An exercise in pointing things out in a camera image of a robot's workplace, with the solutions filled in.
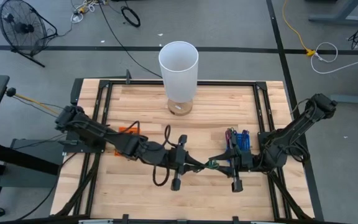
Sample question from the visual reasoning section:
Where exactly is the black floor fan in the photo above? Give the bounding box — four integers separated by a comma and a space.
0, 0, 58, 68

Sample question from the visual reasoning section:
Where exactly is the black coiled floor cable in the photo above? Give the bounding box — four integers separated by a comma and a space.
120, 6, 142, 28

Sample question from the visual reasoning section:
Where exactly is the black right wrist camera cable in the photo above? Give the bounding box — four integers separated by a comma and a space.
290, 98, 312, 122

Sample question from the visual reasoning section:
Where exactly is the white and yellow cable bundle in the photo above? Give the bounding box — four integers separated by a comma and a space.
70, 0, 107, 24

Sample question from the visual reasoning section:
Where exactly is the grey desk leg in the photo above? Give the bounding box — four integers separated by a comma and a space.
308, 0, 358, 26

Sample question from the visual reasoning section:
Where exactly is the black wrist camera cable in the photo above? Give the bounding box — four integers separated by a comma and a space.
290, 98, 312, 122
152, 124, 180, 187

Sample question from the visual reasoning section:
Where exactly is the black corner plate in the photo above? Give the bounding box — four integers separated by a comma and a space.
70, 77, 85, 106

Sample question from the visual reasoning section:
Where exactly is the black knob yellow lever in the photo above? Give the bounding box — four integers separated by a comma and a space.
5, 87, 60, 115

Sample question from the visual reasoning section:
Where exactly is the silver aluminium bar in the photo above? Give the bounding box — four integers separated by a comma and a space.
78, 218, 114, 224

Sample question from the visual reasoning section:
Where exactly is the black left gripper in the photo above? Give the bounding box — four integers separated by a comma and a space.
165, 134, 208, 192

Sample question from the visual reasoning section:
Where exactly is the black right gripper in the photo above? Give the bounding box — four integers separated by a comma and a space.
208, 133, 256, 193

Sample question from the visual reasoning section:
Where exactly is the white shade wooden table lamp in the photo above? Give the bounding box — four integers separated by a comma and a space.
158, 40, 200, 117

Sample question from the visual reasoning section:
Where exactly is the black aluminium table frame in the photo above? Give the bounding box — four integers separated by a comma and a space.
53, 78, 315, 224

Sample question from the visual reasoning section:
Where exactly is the white floor cable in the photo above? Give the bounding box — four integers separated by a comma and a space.
310, 41, 358, 75

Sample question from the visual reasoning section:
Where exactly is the grey desk foot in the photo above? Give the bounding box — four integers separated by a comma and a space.
329, 92, 358, 105

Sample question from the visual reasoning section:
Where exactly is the yellow extension cord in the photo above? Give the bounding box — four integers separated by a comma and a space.
282, 0, 317, 58

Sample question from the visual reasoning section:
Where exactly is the orange plastic basket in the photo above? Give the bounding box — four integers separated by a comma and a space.
114, 126, 141, 156

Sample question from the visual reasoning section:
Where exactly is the blue plastic basket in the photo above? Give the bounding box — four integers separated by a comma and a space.
226, 132, 252, 162

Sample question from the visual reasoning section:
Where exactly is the long black floor cable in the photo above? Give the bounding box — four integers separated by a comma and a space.
97, 0, 163, 79

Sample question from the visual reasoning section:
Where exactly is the black left wrist camera cable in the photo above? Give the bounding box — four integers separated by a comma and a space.
152, 124, 180, 187

